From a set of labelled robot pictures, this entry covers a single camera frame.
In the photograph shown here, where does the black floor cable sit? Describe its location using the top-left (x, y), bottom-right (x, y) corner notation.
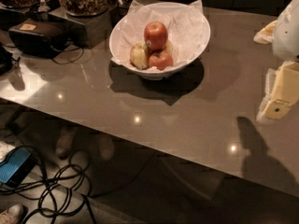
top-left (0, 145), bottom-right (97, 224)

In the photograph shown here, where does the white shoe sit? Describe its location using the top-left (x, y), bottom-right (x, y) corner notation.
top-left (0, 203), bottom-right (24, 224)

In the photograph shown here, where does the blue electronic box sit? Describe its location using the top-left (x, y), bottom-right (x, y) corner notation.
top-left (0, 147), bottom-right (36, 188)

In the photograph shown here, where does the white ceramic bowl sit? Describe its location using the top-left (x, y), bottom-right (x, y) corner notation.
top-left (109, 0), bottom-right (210, 80)

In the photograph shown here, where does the red apple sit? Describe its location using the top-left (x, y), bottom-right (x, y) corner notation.
top-left (149, 50), bottom-right (174, 71)
top-left (144, 21), bottom-right (168, 50)

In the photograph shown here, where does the red front apple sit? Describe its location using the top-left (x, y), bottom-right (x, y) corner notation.
top-left (149, 50), bottom-right (174, 71)

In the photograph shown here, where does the white paper bowl liner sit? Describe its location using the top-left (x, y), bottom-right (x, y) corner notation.
top-left (109, 0), bottom-right (210, 79)

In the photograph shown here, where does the black VR headset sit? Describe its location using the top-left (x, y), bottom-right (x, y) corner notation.
top-left (7, 18), bottom-right (71, 60)

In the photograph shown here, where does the dark square stand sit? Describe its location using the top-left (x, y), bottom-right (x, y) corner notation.
top-left (50, 7), bottom-right (114, 49)

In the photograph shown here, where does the red top apple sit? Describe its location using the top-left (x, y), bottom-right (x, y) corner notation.
top-left (144, 21), bottom-right (168, 50)

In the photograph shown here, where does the metal serving scoop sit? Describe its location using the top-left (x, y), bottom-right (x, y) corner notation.
top-left (37, 0), bottom-right (50, 12)

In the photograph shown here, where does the yellow-green apple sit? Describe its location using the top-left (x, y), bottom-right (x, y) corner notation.
top-left (130, 42), bottom-right (150, 70)

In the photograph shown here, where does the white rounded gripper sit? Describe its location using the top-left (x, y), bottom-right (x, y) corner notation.
top-left (253, 0), bottom-right (299, 119)

